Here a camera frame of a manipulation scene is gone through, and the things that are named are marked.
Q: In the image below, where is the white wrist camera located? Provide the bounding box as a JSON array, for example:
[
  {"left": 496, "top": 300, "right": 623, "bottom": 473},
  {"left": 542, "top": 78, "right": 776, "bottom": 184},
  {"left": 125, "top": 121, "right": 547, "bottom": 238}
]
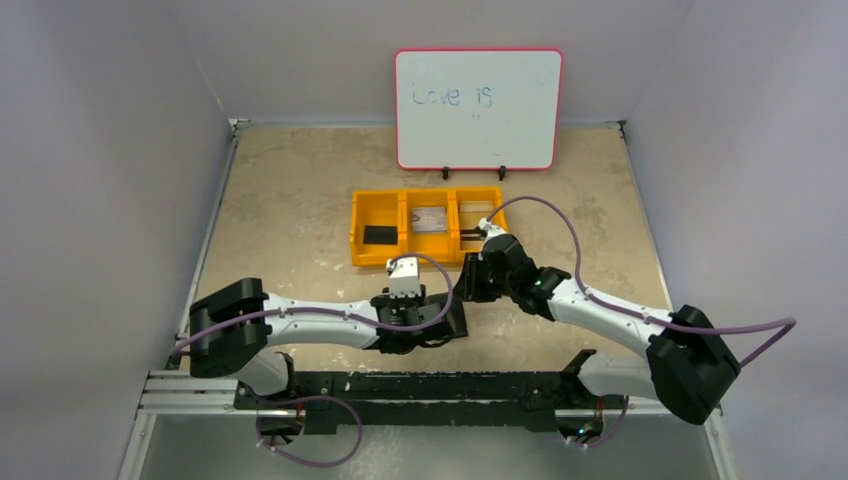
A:
[
  {"left": 386, "top": 257, "right": 423, "bottom": 298},
  {"left": 478, "top": 218, "right": 507, "bottom": 242}
]

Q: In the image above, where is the silver VIP card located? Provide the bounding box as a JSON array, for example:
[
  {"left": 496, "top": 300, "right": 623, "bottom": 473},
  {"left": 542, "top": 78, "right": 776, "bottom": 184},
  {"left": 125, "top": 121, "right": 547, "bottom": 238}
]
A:
[{"left": 410, "top": 206, "right": 448, "bottom": 234}]

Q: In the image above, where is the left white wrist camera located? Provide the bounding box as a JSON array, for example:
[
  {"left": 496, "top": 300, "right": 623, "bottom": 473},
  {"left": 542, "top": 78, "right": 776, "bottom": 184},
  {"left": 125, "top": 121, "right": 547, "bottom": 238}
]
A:
[{"left": 386, "top": 257, "right": 423, "bottom": 298}]

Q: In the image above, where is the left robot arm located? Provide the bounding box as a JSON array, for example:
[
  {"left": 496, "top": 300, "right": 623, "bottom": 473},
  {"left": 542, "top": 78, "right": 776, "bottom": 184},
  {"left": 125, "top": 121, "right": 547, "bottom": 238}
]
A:
[{"left": 180, "top": 278, "right": 468, "bottom": 409}]

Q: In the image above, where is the gold striped card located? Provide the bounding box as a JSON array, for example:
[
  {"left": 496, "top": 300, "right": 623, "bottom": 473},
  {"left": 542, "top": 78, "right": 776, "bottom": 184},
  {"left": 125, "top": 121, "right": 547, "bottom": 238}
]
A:
[{"left": 458, "top": 200, "right": 494, "bottom": 242}]

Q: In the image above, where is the aluminium frame rail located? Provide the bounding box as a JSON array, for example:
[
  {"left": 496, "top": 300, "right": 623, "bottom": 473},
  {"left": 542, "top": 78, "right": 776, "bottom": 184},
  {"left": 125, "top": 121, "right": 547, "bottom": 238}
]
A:
[{"left": 138, "top": 371, "right": 237, "bottom": 415}]

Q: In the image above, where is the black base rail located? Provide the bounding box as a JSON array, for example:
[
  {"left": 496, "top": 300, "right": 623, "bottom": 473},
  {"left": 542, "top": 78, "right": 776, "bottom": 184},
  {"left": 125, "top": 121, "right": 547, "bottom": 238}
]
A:
[{"left": 234, "top": 350, "right": 624, "bottom": 437}]

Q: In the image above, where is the left yellow bin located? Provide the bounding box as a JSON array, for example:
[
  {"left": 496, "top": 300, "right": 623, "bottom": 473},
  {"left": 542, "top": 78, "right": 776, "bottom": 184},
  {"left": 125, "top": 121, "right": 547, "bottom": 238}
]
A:
[{"left": 349, "top": 190, "right": 406, "bottom": 268}]

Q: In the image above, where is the black card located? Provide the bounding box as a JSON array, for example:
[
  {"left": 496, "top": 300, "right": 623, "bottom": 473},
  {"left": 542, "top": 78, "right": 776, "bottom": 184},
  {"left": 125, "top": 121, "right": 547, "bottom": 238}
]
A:
[{"left": 362, "top": 225, "right": 399, "bottom": 245}]

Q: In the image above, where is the black leather card holder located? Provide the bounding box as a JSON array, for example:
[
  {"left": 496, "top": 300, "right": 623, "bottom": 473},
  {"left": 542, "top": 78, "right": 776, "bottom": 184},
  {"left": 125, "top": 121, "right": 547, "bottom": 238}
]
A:
[{"left": 445, "top": 306, "right": 469, "bottom": 340}]

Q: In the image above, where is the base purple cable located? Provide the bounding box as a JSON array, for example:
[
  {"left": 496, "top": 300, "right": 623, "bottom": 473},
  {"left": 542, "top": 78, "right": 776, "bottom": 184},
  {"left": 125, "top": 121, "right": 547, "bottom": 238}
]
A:
[
  {"left": 563, "top": 397, "right": 632, "bottom": 453},
  {"left": 254, "top": 394, "right": 364, "bottom": 469}
]

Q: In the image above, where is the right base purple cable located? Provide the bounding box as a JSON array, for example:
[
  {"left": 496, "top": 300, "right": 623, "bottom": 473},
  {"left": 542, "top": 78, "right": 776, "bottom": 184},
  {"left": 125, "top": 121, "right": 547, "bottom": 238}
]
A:
[{"left": 563, "top": 397, "right": 632, "bottom": 453}]

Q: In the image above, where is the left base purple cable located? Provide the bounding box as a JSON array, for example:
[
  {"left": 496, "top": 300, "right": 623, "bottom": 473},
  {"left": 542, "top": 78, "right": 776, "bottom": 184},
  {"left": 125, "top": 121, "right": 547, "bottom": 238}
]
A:
[{"left": 254, "top": 394, "right": 364, "bottom": 469}]

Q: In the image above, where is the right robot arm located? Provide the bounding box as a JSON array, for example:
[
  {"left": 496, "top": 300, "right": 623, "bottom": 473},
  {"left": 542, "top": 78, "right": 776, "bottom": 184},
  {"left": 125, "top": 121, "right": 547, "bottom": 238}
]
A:
[{"left": 453, "top": 234, "right": 741, "bottom": 425}]

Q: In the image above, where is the pink framed whiteboard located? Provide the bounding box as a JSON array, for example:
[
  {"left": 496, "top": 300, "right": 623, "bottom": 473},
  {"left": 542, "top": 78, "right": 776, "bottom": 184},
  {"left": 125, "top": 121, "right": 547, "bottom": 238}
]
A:
[{"left": 394, "top": 48, "right": 564, "bottom": 171}]

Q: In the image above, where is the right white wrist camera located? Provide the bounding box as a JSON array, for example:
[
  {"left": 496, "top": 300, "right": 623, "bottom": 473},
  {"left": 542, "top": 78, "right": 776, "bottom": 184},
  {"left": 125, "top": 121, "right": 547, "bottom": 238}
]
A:
[{"left": 478, "top": 218, "right": 507, "bottom": 242}]

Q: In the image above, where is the middle yellow bin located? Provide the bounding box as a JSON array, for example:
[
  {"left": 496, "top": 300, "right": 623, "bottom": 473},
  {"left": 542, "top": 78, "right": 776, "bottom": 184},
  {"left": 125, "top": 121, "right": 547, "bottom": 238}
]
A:
[{"left": 405, "top": 188, "right": 455, "bottom": 264}]

